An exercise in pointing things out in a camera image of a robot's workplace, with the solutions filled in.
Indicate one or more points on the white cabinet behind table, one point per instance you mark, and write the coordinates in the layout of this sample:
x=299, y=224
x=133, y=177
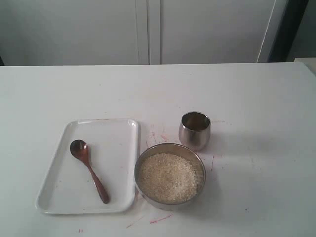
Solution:
x=126, y=32

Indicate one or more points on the steel bowl of rice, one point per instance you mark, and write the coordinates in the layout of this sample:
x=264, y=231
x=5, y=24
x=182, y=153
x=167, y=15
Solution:
x=169, y=176

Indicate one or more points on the stainless steel cup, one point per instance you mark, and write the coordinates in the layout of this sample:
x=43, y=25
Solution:
x=194, y=130

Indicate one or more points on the brown wooden spoon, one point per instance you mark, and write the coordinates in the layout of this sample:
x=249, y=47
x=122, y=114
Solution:
x=80, y=150

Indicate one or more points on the white rectangular plastic tray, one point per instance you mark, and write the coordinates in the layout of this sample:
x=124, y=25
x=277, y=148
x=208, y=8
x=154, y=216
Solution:
x=68, y=187

